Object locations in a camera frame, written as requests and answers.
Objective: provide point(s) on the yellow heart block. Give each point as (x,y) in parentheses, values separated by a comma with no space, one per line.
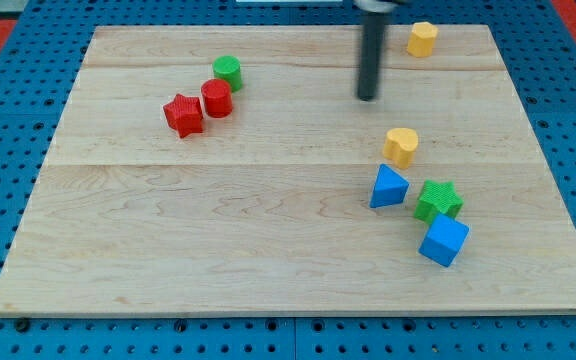
(400,146)

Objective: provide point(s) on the red star block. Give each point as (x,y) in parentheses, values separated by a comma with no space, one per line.
(184,114)

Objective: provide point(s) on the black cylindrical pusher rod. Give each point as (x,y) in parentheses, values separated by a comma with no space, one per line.
(372,38)

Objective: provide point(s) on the yellow hexagon block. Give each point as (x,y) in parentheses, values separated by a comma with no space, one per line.
(422,39)

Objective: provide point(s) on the green star block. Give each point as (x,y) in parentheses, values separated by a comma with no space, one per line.
(437,198)

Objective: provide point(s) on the wooden board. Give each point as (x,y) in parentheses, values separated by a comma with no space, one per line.
(266,212)

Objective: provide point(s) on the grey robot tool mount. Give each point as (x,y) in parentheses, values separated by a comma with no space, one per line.
(379,6)

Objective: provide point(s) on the green cylinder block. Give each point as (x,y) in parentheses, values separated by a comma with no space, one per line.
(228,68)

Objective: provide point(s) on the blue triangle block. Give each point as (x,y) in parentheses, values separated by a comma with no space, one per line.
(390,188)

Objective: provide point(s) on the blue cube block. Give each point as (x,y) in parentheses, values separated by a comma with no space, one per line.
(444,240)

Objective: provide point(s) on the red cylinder block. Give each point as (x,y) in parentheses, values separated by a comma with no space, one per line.
(216,94)

